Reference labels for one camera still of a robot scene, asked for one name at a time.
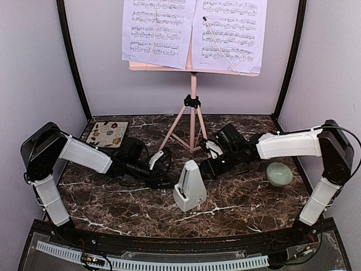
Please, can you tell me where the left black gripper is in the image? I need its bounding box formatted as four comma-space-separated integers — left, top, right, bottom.
126, 159, 175, 190

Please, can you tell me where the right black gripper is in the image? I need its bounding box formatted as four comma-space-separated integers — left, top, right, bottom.
197, 147, 241, 179

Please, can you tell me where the white metronome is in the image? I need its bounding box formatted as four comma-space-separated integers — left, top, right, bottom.
173, 160, 207, 212

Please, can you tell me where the pink music stand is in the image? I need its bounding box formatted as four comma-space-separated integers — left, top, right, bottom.
128, 0, 262, 155

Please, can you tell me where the purple sheet music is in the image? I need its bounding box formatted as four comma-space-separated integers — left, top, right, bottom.
191, 0, 268, 75
122, 0, 196, 69

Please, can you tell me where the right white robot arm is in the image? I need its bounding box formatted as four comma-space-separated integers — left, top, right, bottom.
200, 120, 355, 245

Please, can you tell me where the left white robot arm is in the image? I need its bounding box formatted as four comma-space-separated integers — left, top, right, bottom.
20, 122, 174, 246

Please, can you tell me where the pale green bowl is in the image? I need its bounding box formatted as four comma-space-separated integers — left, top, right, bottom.
266, 162, 293, 187

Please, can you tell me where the floral ceramic tile coaster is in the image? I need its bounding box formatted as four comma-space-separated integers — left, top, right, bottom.
86, 121, 128, 148

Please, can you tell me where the small circuit board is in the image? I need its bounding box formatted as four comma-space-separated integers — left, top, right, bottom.
81, 254, 105, 268

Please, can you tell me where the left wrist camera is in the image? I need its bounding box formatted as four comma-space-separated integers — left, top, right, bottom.
148, 147, 171, 170

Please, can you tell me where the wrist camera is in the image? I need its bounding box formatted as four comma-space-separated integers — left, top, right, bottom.
200, 139, 223, 159
148, 147, 171, 170

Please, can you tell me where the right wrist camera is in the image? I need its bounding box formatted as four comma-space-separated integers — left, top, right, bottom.
200, 139, 223, 159

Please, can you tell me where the white slotted cable duct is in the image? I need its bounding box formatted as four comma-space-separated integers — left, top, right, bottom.
35, 241, 269, 270

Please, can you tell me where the right black frame post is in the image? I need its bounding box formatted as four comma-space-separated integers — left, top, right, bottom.
271, 0, 307, 123

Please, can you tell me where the black frame post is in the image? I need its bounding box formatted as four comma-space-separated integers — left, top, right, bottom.
56, 0, 93, 121
271, 0, 307, 123

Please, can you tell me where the left black frame post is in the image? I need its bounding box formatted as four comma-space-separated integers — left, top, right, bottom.
56, 0, 93, 121

